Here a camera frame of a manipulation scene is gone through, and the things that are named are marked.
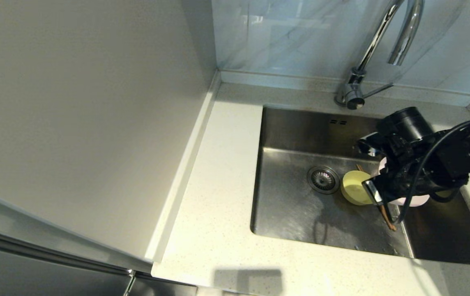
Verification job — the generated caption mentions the pink plastic bowl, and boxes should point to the pink plastic bowl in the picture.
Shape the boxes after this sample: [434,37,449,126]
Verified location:
[378,156,431,207]

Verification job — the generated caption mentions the yellow plastic bowl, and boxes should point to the yellow plastic bowl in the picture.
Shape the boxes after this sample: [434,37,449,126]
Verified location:
[341,171,377,206]

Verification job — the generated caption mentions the brown wooden chopstick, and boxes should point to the brown wooden chopstick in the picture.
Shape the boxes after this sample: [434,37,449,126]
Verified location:
[357,164,397,231]
[356,164,396,231]

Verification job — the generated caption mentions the stainless steel sink basin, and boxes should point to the stainless steel sink basin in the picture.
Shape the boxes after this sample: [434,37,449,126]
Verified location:
[250,105,470,266]

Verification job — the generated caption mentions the thin chrome faucet lever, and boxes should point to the thin chrome faucet lever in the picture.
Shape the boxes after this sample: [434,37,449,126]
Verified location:
[362,83,394,99]

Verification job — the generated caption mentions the round metal drain strainer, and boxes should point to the round metal drain strainer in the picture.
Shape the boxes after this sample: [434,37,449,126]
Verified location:
[307,165,341,195]

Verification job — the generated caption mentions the chrome gooseneck faucet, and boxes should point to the chrome gooseneck faucet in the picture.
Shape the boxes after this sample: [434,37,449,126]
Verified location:
[334,0,424,111]

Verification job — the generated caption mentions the beige tall cabinet side panel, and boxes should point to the beige tall cabinet side panel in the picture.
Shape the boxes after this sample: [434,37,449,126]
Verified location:
[0,0,221,272]

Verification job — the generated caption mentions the grey cabinet door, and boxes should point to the grey cabinet door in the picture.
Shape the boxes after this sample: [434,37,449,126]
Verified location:
[0,225,133,296]

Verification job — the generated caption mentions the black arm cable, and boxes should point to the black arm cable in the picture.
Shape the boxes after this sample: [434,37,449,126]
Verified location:
[385,117,470,224]

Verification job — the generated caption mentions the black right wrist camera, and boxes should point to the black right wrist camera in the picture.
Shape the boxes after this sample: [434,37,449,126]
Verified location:
[362,179,385,205]

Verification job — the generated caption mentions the chrome cabinet handle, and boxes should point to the chrome cabinet handle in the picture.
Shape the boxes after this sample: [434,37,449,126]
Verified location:
[122,268,137,296]

